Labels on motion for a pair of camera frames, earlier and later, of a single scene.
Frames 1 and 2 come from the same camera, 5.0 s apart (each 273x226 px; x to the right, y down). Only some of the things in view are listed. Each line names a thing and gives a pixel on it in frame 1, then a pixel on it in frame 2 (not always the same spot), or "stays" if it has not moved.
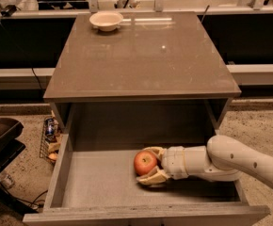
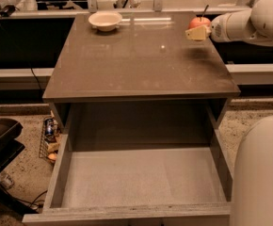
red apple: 144,161 to 199,22
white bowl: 106,22 stays
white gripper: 173,163 to 217,29
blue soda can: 50,125 stays
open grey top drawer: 94,183 stays
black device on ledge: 8,10 stays
